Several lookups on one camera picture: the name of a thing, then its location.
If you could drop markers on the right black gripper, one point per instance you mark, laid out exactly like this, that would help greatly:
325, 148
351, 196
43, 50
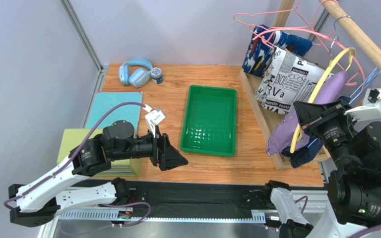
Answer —
322, 118

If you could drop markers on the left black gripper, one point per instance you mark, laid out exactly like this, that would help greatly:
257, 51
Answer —
164, 155

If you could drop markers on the yellow clothes hanger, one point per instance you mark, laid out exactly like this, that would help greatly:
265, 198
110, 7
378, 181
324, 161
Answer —
333, 62

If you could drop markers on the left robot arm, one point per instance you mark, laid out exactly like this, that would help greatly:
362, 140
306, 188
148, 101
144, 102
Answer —
41, 201

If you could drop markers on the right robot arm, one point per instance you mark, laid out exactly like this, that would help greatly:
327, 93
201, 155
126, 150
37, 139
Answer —
353, 208

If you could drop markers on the thick pink hanger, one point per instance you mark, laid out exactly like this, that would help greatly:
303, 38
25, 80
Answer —
324, 40

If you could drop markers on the newspaper print garment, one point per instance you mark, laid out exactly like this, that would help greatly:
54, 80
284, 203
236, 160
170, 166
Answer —
288, 78

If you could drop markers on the dark blue denim garment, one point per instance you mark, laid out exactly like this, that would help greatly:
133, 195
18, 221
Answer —
303, 155

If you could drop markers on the green plastic tray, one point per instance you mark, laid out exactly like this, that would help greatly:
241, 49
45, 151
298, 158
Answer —
210, 121

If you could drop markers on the small blue white jar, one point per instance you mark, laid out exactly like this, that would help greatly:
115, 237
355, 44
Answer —
156, 75

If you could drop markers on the blue white patterned garment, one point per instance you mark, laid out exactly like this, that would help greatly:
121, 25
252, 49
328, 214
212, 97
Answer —
259, 54

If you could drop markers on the light blue headphones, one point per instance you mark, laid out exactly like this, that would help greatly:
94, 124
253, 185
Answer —
139, 77

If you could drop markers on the olive green box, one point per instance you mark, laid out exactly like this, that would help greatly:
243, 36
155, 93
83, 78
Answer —
72, 137

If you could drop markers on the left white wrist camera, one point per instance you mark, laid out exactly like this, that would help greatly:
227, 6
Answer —
153, 118

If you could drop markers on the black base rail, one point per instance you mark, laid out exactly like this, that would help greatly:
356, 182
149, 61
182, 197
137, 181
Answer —
204, 200

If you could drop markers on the blue wire hanger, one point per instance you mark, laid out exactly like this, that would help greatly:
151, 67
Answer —
373, 75

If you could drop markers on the thin pink wire hanger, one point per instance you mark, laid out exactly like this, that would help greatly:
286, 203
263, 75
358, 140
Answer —
282, 15

